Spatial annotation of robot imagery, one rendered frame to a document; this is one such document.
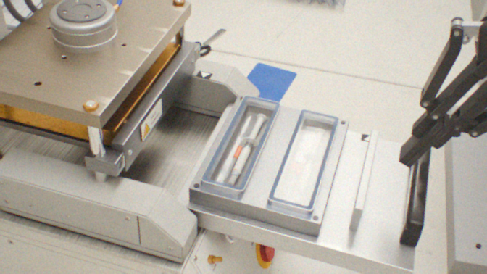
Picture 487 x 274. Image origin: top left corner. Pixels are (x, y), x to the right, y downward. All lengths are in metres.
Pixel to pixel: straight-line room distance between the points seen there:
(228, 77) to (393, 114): 0.49
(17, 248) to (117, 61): 0.29
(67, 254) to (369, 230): 0.39
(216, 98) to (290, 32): 0.63
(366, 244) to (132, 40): 0.38
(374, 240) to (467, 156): 0.47
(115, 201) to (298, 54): 0.81
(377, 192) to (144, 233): 0.30
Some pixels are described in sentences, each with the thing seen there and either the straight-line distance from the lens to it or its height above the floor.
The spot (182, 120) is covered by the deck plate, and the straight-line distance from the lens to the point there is 0.90.
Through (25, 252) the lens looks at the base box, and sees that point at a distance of 0.84.
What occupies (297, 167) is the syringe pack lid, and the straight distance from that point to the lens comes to 0.72.
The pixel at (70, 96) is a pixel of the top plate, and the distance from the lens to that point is 0.66.
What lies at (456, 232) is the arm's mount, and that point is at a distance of 1.00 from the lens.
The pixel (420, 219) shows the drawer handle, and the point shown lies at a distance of 0.70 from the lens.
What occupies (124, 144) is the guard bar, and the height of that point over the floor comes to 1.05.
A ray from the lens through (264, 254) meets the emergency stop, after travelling 0.89.
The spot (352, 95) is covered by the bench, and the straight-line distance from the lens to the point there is 1.29.
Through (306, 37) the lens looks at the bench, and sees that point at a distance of 1.47.
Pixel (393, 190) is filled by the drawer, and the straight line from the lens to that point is 0.77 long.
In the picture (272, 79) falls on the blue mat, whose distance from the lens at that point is 1.30.
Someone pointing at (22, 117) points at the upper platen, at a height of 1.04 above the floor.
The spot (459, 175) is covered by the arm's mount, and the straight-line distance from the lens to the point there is 1.10.
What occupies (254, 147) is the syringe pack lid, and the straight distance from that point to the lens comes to 0.74.
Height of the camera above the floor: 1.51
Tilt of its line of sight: 42 degrees down
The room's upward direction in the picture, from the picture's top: 4 degrees clockwise
